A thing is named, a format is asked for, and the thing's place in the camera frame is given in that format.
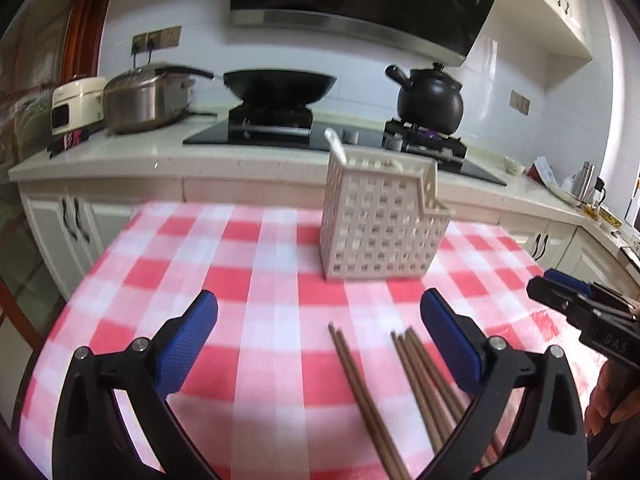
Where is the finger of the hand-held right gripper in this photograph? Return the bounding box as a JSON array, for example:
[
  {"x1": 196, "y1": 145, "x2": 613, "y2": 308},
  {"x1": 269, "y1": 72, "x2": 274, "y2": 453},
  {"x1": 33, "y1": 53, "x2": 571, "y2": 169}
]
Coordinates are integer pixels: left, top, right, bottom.
[
  {"x1": 526, "y1": 276, "x2": 583, "y2": 318},
  {"x1": 544, "y1": 268, "x2": 598, "y2": 297}
]

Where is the steel pressure cooker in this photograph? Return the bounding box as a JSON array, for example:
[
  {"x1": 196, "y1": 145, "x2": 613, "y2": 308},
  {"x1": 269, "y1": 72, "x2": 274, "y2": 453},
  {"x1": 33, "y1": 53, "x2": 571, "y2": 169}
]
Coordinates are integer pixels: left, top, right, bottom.
[{"x1": 103, "y1": 63, "x2": 217, "y2": 135}]

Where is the brown wooden chopstick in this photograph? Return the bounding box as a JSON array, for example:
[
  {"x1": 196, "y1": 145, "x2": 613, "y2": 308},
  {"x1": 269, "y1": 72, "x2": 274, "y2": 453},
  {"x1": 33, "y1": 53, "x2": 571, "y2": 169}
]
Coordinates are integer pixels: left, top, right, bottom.
[
  {"x1": 336, "y1": 328, "x2": 415, "y2": 480},
  {"x1": 398, "y1": 332, "x2": 458, "y2": 438},
  {"x1": 408, "y1": 326, "x2": 502, "y2": 458},
  {"x1": 405, "y1": 330, "x2": 493, "y2": 468},
  {"x1": 391, "y1": 332, "x2": 446, "y2": 453},
  {"x1": 327, "y1": 323, "x2": 407, "y2": 480}
]

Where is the white upper wall cabinet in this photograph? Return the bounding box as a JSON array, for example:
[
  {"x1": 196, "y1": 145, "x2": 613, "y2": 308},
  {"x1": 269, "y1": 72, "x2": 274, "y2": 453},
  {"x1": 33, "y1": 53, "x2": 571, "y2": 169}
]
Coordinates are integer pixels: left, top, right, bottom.
[{"x1": 504, "y1": 0, "x2": 597, "y2": 64}]

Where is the black clay pot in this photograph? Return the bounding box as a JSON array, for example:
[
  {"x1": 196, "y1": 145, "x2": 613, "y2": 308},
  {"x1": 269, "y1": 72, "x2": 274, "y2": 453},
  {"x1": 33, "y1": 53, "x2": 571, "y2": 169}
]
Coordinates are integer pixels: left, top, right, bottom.
[{"x1": 384, "y1": 62, "x2": 465, "y2": 134}]

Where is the yellow box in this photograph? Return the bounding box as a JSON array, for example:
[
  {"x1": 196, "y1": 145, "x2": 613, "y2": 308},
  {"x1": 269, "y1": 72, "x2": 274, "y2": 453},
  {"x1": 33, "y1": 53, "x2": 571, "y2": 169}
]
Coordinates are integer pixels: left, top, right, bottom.
[{"x1": 585, "y1": 204, "x2": 625, "y2": 229}]

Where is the person's right hand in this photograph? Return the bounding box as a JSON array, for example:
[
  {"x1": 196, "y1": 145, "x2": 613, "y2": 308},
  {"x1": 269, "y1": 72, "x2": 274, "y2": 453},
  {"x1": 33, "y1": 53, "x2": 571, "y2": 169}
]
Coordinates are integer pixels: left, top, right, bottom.
[{"x1": 585, "y1": 359, "x2": 640, "y2": 437}]

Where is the small pink black object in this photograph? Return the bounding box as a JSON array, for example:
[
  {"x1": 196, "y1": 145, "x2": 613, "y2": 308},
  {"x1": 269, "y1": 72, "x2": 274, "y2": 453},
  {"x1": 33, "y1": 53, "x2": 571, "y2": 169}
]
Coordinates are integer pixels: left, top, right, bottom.
[{"x1": 48, "y1": 129, "x2": 92, "y2": 157}]

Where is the white kitchen counter cabinet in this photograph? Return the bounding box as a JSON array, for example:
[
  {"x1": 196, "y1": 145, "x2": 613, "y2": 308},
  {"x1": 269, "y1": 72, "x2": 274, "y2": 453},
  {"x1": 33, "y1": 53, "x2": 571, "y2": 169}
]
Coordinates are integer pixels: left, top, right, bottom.
[{"x1": 9, "y1": 109, "x2": 640, "y2": 306}]

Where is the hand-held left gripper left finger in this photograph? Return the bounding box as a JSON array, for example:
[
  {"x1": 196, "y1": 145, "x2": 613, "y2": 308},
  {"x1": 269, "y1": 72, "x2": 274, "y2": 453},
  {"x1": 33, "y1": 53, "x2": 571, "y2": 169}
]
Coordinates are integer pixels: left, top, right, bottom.
[{"x1": 52, "y1": 289, "x2": 222, "y2": 480}]

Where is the black wok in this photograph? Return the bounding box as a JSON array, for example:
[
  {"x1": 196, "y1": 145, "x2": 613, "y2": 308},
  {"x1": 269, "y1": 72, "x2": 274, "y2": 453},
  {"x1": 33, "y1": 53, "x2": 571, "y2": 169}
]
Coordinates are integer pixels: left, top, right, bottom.
[{"x1": 214, "y1": 68, "x2": 337, "y2": 107}]

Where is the white rice cooker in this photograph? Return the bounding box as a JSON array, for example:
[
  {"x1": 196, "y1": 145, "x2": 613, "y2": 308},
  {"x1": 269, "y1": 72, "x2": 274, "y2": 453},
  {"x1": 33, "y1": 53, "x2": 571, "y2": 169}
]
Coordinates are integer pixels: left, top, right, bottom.
[{"x1": 50, "y1": 75, "x2": 109, "y2": 137}]

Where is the white plastic utensil basket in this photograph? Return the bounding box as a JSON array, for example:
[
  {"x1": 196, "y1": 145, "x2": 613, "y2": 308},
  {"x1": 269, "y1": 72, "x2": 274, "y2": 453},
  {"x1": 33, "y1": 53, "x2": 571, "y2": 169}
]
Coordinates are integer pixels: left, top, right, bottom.
[{"x1": 321, "y1": 150, "x2": 453, "y2": 281}]

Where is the red white checked tablecloth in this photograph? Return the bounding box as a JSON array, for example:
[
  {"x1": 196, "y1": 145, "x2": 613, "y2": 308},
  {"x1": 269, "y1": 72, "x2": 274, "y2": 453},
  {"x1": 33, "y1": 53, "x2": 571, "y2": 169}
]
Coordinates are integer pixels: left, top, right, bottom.
[{"x1": 12, "y1": 200, "x2": 617, "y2": 480}]

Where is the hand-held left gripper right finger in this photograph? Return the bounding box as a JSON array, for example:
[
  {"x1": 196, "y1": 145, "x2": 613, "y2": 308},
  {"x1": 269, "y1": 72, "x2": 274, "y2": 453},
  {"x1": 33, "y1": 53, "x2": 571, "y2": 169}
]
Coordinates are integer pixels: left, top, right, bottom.
[{"x1": 420, "y1": 288, "x2": 589, "y2": 480}]

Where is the gold wall outlet strip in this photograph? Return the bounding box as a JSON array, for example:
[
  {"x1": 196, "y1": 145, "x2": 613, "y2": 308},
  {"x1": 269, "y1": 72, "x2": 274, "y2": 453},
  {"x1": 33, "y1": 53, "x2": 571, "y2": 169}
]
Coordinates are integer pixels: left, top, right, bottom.
[{"x1": 132, "y1": 25, "x2": 182, "y2": 54}]

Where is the red white packet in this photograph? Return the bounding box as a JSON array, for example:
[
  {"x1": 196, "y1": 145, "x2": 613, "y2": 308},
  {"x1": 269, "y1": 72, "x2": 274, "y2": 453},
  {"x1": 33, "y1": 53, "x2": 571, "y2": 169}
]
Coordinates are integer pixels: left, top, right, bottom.
[{"x1": 529, "y1": 157, "x2": 568, "y2": 192}]

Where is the black glass gas stove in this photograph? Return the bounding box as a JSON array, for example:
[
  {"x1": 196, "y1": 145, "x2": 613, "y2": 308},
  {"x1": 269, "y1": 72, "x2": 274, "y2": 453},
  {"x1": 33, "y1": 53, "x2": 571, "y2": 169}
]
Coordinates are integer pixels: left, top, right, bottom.
[{"x1": 182, "y1": 105, "x2": 509, "y2": 187}]

